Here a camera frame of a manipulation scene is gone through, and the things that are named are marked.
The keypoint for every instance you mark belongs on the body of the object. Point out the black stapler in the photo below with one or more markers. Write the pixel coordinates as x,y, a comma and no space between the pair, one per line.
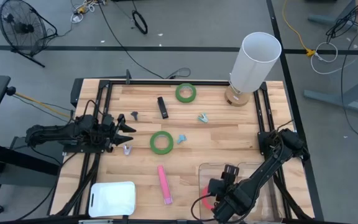
163,108

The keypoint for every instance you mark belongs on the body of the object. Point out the black aluminium table frame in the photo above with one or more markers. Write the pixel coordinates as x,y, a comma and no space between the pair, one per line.
197,82

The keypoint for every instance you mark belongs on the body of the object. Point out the black floor fan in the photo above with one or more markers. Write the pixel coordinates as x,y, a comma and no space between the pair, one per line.
22,28

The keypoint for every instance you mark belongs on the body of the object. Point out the pink marker pen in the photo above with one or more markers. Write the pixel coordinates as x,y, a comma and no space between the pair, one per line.
164,185

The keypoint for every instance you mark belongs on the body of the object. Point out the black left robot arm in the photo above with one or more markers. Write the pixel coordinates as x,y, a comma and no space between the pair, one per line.
57,132

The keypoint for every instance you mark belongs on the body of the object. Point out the white plastic tray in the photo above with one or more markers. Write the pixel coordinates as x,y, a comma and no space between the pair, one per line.
113,199

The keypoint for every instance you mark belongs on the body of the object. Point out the dark grey staple remover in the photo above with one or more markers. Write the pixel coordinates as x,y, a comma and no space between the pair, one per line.
135,115

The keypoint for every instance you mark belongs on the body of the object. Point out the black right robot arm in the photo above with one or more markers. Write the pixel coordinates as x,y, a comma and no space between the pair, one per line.
269,165

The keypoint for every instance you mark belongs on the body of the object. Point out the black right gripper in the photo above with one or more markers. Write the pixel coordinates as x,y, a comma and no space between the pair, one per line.
228,197

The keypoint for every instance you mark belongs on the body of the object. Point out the black clamp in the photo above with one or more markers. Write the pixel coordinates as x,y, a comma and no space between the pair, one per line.
128,76

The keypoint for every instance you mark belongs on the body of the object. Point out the lilac staple remover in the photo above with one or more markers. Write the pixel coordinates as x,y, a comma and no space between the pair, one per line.
127,151

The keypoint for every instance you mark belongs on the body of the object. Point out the white lamp wooden base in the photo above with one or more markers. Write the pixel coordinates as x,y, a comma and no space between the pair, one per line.
253,62

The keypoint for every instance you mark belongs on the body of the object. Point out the clear plastic bin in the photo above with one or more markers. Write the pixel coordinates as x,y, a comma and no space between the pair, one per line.
204,174
248,169

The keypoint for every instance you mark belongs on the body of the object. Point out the green masking tape roll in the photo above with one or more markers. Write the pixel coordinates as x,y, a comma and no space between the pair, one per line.
177,93
152,143

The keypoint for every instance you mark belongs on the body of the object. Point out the blue staple remover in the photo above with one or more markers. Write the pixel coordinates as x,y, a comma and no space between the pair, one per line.
181,139

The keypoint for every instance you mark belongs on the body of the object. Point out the grey desk foot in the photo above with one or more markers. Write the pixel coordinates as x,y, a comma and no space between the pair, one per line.
322,19
328,98

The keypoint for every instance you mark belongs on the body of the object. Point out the pink tape roll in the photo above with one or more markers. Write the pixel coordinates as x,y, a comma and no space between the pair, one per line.
204,197

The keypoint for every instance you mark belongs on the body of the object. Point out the yellow rod black knob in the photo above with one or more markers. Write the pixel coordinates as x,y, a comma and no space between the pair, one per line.
10,91

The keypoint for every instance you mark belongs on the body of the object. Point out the teal staple remover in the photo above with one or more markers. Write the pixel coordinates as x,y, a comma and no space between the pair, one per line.
202,118

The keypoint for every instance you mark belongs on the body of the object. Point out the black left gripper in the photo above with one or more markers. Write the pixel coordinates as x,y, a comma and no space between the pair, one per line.
109,133

